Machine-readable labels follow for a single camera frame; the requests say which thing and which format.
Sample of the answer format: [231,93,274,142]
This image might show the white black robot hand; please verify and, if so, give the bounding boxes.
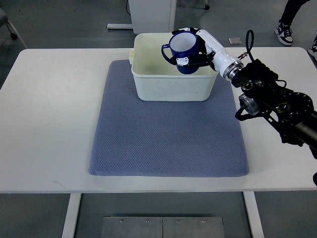
[172,27,243,80]

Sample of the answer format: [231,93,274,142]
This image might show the blue mug white inside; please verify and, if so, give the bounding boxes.
[161,31,199,74]

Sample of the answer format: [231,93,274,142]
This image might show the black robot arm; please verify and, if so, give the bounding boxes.
[230,30,317,157]

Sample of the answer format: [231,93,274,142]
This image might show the small grey floor box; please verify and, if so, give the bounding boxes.
[228,37,242,45]

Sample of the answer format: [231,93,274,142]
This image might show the white plastic box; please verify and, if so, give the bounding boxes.
[130,33,218,102]

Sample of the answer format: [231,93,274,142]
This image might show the black castor wheel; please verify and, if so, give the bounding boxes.
[204,0,210,10]

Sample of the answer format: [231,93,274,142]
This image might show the white cabinet base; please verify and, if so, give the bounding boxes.
[107,0,177,34]

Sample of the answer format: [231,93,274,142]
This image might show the left black white sneaker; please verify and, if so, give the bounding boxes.
[275,22,293,46]

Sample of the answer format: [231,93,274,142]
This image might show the black white sneaker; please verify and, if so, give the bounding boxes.
[308,36,317,60]
[275,22,293,46]

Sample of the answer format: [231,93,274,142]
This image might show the person's dark trouser legs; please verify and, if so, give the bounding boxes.
[279,0,310,26]

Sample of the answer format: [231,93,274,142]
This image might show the right black white sneaker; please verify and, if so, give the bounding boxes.
[308,36,317,60]

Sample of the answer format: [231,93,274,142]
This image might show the blue quilted mat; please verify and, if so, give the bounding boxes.
[89,60,249,178]

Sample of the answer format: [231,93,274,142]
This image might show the right white table leg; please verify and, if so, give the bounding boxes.
[243,191,264,238]

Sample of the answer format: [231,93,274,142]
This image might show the white table leg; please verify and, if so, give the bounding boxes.
[62,193,81,238]
[243,191,264,238]

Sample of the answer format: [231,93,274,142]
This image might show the office chair with castor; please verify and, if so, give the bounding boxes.
[0,9,28,49]

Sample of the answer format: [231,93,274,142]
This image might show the grey metal floor plate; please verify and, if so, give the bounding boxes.
[101,216,225,238]

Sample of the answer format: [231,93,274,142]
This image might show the left white table leg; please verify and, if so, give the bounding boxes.
[62,193,81,238]

